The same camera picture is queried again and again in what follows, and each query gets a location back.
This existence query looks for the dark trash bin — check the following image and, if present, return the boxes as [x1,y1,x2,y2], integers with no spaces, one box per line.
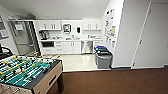
[96,49,114,70]

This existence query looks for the black built-in microwave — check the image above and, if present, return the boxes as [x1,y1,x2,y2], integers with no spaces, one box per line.
[41,40,55,49]

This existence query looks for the stainless steel refrigerator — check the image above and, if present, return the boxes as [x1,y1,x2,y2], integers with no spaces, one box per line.
[8,20,41,57]

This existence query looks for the wide white drawer unit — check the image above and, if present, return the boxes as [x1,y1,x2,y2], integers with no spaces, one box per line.
[40,40,64,55]

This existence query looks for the white wall frame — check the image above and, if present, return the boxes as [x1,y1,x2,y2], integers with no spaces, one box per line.
[0,16,10,40]

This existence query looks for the white two-door base cabinet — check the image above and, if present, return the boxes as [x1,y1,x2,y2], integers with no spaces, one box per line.
[62,40,82,55]

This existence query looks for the white door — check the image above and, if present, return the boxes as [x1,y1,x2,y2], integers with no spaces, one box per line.
[131,1,168,70]

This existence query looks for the narrow white drawer unit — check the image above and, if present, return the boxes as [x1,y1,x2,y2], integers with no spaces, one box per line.
[93,39,104,48]

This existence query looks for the black chair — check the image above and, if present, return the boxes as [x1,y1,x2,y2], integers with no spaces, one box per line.
[0,46,14,62]

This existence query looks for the stainless steel dishwasher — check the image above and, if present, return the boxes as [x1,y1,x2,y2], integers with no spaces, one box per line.
[80,40,95,55]

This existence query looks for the green foosball table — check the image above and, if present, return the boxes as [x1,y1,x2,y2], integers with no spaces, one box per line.
[0,54,65,94]

